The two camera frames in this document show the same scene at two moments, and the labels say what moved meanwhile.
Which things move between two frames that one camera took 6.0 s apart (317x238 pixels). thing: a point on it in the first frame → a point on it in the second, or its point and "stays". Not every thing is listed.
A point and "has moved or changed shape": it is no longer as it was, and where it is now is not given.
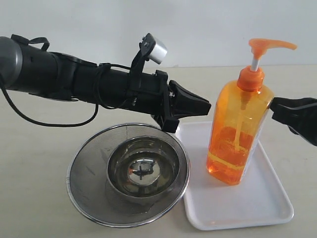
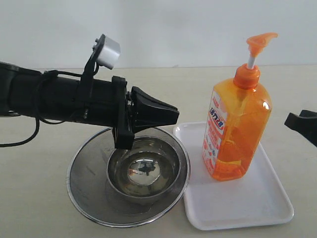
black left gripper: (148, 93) → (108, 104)
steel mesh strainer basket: (86, 180) stays
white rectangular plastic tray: (260, 199) stays
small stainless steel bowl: (142, 169) stays
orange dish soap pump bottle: (241, 111) has moved or changed shape
